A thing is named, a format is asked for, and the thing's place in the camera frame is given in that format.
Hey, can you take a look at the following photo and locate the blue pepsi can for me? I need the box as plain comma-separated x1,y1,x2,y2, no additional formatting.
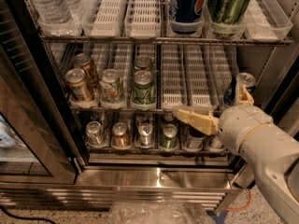
223,73,256,105
168,0,205,35

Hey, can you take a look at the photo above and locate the black cable on floor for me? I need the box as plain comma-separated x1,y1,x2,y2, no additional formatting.
0,204,57,224

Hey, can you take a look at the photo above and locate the stainless steel fridge cabinet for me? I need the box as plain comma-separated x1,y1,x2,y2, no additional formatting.
0,0,298,212

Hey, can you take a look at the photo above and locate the glass fridge door left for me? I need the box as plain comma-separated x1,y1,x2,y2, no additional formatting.
0,0,76,184

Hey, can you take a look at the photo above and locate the brown bottle white cap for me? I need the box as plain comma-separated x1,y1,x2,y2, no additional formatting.
208,135,225,151
186,126,206,150

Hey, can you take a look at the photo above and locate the blue tape on floor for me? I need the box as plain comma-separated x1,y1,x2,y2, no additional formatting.
207,211,228,224

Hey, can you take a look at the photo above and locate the blue pepsi can top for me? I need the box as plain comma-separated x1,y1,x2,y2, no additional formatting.
168,0,205,35

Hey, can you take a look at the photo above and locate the top wire shelf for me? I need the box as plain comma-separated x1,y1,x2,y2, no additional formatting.
40,35,294,47

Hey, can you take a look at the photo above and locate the white green 7up can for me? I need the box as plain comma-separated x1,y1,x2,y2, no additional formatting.
100,69,124,104

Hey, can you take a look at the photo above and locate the gold can bottom shelf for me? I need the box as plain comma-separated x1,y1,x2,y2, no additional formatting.
112,122,130,148

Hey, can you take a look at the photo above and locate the brown bottle white cap right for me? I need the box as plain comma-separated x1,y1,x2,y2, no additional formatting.
208,135,225,151

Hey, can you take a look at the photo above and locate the green can shelf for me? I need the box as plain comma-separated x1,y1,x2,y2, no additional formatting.
207,0,250,39
160,124,178,149

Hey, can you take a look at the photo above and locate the clear water bottle front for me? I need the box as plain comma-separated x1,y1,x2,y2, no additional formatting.
32,0,72,24

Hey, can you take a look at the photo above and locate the gold can rear left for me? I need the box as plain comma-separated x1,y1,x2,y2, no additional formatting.
72,53,99,90

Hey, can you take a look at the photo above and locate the blue pepsi can middle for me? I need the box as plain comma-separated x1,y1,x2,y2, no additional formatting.
223,73,256,105

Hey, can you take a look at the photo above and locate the green can middle front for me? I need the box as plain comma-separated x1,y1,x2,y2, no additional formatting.
132,70,154,105

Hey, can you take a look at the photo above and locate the gold can front left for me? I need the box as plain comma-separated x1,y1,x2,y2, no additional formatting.
65,68,94,102

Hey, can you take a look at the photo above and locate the middle wire shelf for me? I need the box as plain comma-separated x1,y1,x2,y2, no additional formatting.
70,105,221,116

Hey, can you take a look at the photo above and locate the green can middle rear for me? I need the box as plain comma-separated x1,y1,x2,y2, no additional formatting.
133,55,153,73

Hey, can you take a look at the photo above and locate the green can top shelf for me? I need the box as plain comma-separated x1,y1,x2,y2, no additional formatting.
207,0,250,39

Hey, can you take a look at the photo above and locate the clear plastic bag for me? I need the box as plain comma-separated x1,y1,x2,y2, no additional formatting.
108,202,216,224

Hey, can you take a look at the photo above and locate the silver can bottom left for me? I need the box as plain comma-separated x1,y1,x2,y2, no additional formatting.
85,121,105,146

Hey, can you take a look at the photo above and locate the orange power cable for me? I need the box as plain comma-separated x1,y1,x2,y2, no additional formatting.
225,189,252,212

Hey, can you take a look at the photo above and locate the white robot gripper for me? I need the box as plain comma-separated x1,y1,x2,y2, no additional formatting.
172,82,273,155

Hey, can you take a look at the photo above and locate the green can bottom shelf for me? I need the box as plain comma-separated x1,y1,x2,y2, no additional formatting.
160,124,178,149

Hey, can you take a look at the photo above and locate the wire shelf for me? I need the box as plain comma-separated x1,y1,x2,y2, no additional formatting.
40,35,294,47
70,105,221,116

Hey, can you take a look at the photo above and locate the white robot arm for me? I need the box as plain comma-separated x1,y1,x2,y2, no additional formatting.
172,83,299,224

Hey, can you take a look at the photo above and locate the brown bottle white cap left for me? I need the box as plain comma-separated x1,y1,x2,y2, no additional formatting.
186,126,206,150

